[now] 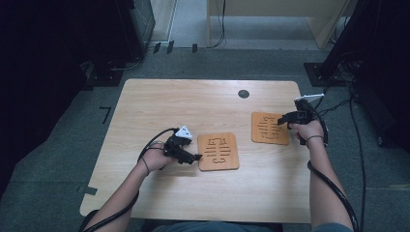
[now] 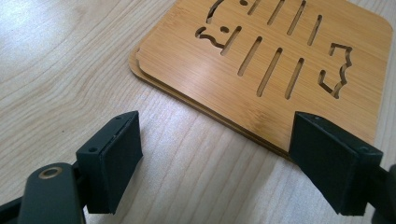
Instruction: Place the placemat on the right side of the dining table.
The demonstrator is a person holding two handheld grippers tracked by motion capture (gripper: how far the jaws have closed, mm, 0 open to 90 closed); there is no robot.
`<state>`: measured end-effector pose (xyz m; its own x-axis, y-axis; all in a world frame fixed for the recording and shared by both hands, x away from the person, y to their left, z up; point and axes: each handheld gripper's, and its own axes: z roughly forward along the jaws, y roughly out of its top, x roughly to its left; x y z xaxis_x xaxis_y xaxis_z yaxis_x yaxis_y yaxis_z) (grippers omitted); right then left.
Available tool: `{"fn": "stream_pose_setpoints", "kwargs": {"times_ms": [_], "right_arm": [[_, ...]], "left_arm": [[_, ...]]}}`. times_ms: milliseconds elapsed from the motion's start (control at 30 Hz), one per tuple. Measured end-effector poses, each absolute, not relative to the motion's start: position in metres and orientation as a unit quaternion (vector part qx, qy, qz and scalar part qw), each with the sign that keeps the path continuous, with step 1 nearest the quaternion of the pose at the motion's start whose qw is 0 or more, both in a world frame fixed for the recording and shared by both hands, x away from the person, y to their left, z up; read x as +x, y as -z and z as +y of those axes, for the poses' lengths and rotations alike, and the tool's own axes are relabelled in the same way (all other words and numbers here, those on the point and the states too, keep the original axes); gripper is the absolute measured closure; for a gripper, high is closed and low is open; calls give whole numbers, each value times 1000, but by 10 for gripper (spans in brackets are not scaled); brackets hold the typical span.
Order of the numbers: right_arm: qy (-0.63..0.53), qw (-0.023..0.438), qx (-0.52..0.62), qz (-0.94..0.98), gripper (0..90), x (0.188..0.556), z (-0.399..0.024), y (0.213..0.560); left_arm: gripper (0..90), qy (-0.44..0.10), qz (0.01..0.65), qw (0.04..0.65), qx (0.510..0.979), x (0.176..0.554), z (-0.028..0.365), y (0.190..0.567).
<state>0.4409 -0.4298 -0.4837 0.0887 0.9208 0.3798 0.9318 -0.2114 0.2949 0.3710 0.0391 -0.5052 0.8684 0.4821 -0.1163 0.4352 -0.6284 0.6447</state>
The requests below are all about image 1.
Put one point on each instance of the person's right hand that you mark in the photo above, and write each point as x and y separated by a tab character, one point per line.
307	130

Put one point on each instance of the square carved wooden coaster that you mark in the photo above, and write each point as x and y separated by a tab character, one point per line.
269	129
218	151

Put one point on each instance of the light wooden desk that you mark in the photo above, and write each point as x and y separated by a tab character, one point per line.
325	19

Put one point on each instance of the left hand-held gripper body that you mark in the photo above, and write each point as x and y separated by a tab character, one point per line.
178	141

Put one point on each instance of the person's left hand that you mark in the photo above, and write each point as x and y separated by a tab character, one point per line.
156	159

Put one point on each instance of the black left wrist band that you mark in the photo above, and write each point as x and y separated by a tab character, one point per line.
145	165

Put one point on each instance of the glass-fronted dark cabinet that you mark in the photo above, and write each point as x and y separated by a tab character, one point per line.
143	22

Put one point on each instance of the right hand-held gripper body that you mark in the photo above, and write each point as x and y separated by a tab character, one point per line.
304	111

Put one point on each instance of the black wrist band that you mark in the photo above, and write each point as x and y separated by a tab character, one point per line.
145	165
314	138

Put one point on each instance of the dark curtain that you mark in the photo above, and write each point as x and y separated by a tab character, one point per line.
383	64
48	64

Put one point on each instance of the short black floor tape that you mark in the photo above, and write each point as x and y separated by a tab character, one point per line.
194	48
170	46
157	47

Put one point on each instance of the round dark table grommet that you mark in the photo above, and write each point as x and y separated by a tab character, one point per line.
243	93

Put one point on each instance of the black right wrist band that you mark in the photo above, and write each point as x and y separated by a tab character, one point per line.
314	138

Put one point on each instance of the black stand base plate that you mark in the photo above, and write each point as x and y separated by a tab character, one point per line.
322	75
104	78

